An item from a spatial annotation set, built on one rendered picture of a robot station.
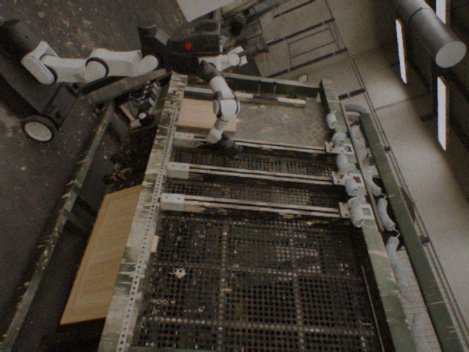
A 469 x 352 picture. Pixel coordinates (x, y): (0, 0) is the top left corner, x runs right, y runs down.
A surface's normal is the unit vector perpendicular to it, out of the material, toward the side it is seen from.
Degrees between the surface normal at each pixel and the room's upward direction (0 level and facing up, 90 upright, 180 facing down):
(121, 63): 90
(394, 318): 60
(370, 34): 90
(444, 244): 90
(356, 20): 90
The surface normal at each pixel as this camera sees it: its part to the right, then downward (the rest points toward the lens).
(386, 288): 0.11, -0.67
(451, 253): -0.40, -0.64
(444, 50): -0.02, 0.73
